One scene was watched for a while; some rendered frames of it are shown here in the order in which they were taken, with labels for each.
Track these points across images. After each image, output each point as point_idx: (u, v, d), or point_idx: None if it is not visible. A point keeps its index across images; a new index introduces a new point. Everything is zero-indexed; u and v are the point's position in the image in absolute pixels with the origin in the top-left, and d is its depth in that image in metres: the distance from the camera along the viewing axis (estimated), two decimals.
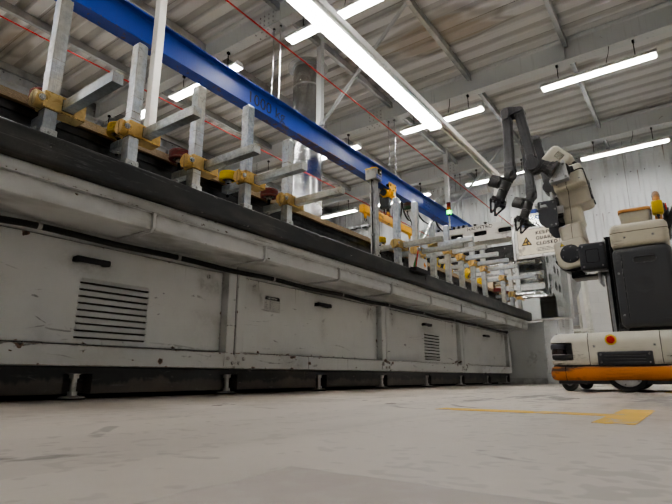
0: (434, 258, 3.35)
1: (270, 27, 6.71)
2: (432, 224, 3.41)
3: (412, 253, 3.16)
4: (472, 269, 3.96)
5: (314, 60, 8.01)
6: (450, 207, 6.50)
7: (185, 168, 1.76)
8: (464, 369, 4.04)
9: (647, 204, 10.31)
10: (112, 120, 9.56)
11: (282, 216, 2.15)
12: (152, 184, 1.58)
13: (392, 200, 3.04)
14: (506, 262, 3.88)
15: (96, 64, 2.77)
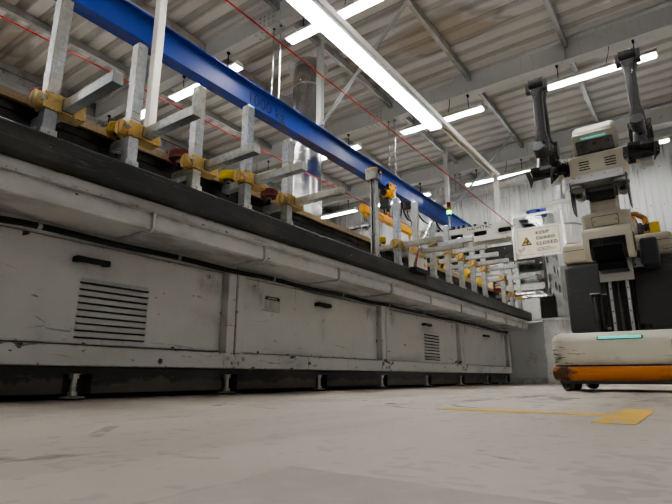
0: (434, 258, 3.35)
1: (270, 27, 6.71)
2: (432, 224, 3.41)
3: (412, 253, 3.16)
4: (472, 269, 3.96)
5: (314, 60, 8.01)
6: (450, 207, 6.50)
7: (185, 168, 1.76)
8: (464, 369, 4.04)
9: (647, 204, 10.31)
10: (112, 120, 9.56)
11: (282, 216, 2.15)
12: (152, 184, 1.58)
13: (392, 200, 3.04)
14: (506, 262, 3.88)
15: (96, 64, 2.77)
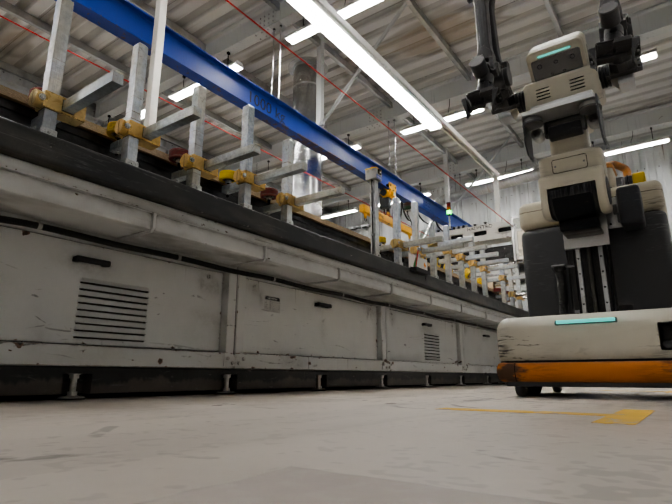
0: (434, 258, 3.35)
1: (270, 27, 6.71)
2: (432, 224, 3.41)
3: (412, 253, 3.16)
4: (472, 269, 3.96)
5: (314, 60, 8.01)
6: (450, 207, 6.50)
7: (185, 168, 1.76)
8: (464, 369, 4.04)
9: None
10: (112, 120, 9.56)
11: (282, 216, 2.15)
12: (152, 184, 1.58)
13: (392, 200, 3.04)
14: (506, 262, 3.88)
15: (96, 64, 2.77)
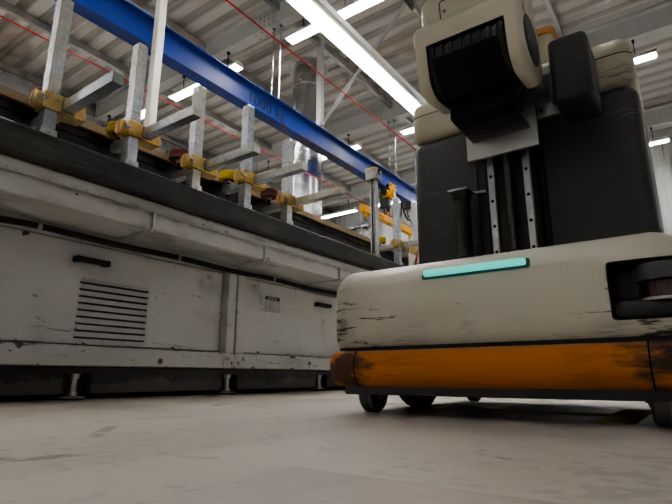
0: None
1: (270, 27, 6.71)
2: None
3: (412, 253, 3.16)
4: None
5: (314, 60, 8.01)
6: None
7: (185, 168, 1.76)
8: None
9: None
10: (112, 120, 9.56)
11: (282, 216, 2.15)
12: (152, 184, 1.58)
13: (392, 200, 3.04)
14: None
15: (96, 64, 2.77)
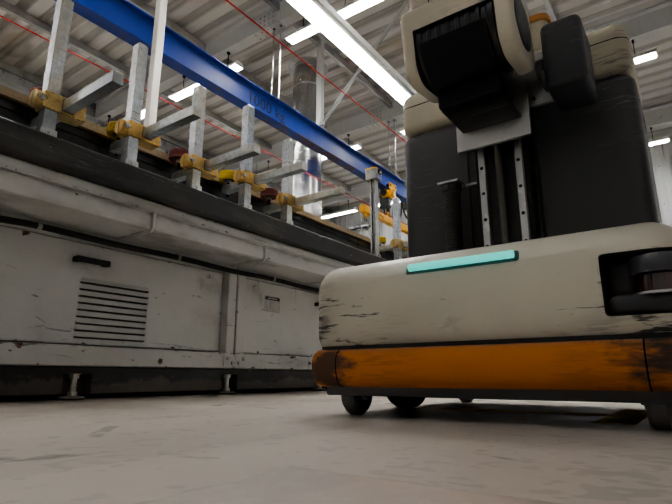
0: None
1: (270, 27, 6.71)
2: None
3: None
4: None
5: (314, 60, 8.01)
6: None
7: (185, 168, 1.76)
8: None
9: None
10: (112, 120, 9.56)
11: (282, 216, 2.15)
12: (152, 184, 1.58)
13: (392, 200, 3.04)
14: None
15: (96, 64, 2.77)
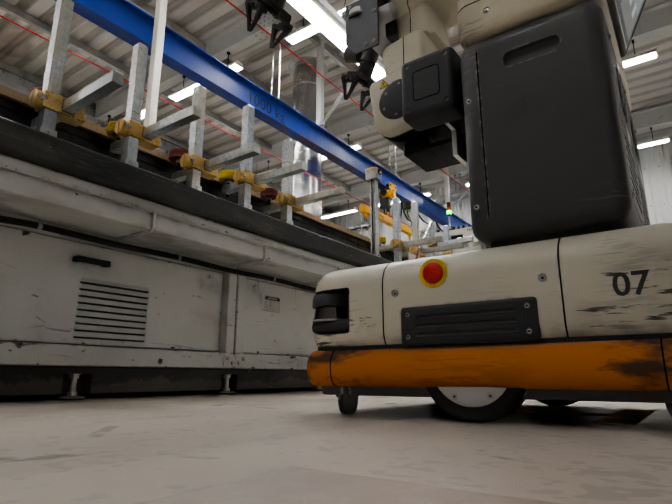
0: None
1: (270, 27, 6.71)
2: (432, 224, 3.41)
3: (412, 253, 3.16)
4: None
5: (314, 60, 8.01)
6: (450, 207, 6.50)
7: (185, 168, 1.76)
8: None
9: (647, 204, 10.31)
10: (112, 120, 9.56)
11: (282, 216, 2.15)
12: (152, 184, 1.58)
13: (392, 200, 3.04)
14: None
15: (96, 64, 2.77)
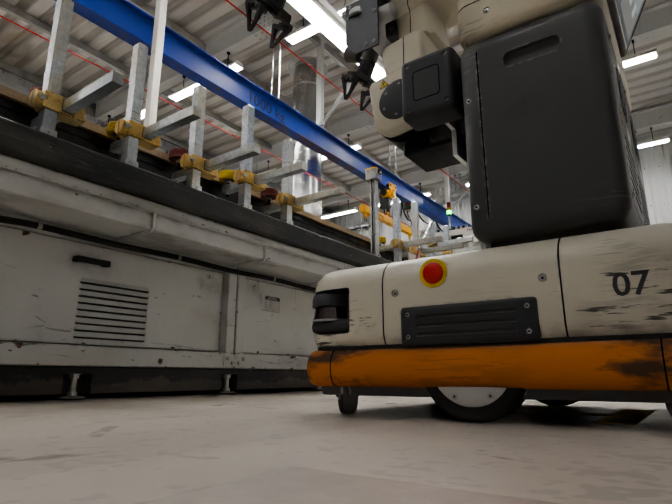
0: None
1: (270, 27, 6.71)
2: (432, 224, 3.41)
3: (412, 253, 3.16)
4: None
5: (314, 60, 8.01)
6: (450, 207, 6.50)
7: (185, 168, 1.76)
8: None
9: (647, 204, 10.31)
10: (112, 120, 9.56)
11: (282, 216, 2.15)
12: (152, 184, 1.58)
13: (392, 200, 3.04)
14: None
15: (96, 64, 2.77)
